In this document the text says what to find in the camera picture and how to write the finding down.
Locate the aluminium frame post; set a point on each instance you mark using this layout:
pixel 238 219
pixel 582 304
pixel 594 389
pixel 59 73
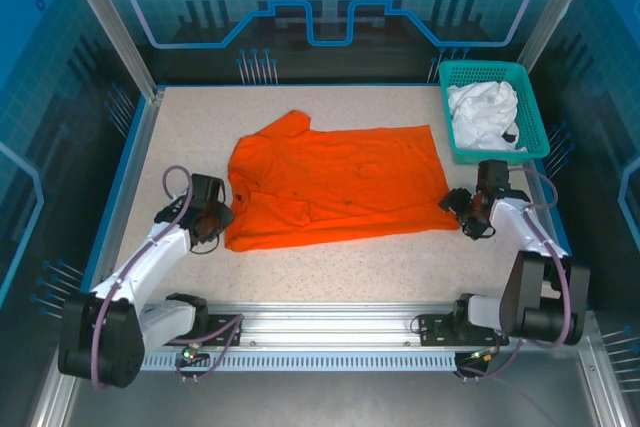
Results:
pixel 116 27
pixel 558 7

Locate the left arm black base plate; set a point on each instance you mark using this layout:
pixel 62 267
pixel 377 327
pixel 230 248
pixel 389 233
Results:
pixel 225 329

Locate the teal plastic basket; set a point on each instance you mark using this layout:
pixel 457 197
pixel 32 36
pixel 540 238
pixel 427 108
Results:
pixel 530 97

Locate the aluminium cross rail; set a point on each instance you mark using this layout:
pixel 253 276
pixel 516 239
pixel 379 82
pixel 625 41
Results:
pixel 325 322

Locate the connector with green light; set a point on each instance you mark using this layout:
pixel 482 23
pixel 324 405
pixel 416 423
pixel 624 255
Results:
pixel 482 356
pixel 190 353

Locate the white t-shirt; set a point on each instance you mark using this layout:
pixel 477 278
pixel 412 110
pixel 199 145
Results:
pixel 480 107

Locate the orange t-shirt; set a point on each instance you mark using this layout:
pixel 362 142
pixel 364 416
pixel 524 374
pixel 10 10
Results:
pixel 340 187

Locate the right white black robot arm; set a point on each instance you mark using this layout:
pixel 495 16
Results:
pixel 520 227

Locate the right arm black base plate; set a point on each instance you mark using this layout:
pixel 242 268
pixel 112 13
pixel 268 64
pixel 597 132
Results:
pixel 435 329

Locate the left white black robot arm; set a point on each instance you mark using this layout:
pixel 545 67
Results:
pixel 150 252

